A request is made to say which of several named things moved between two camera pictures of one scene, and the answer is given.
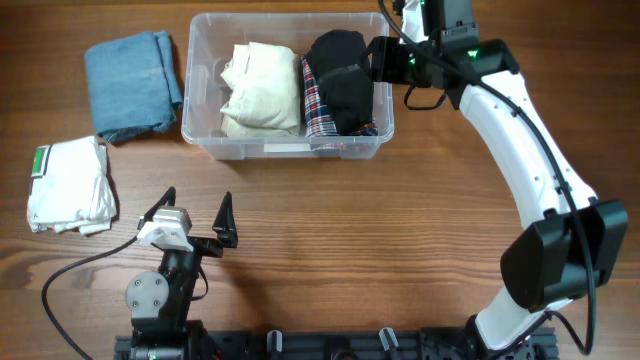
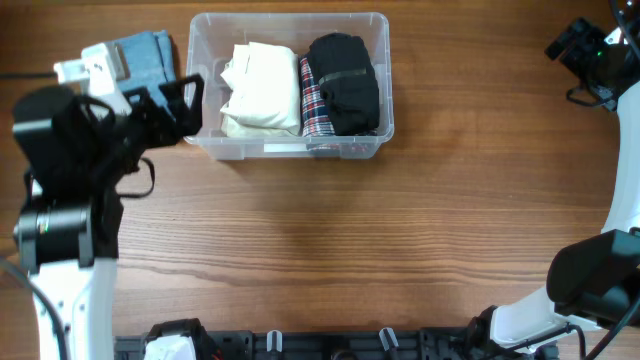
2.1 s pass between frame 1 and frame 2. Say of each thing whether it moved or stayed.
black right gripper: moved
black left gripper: moved
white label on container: stayed
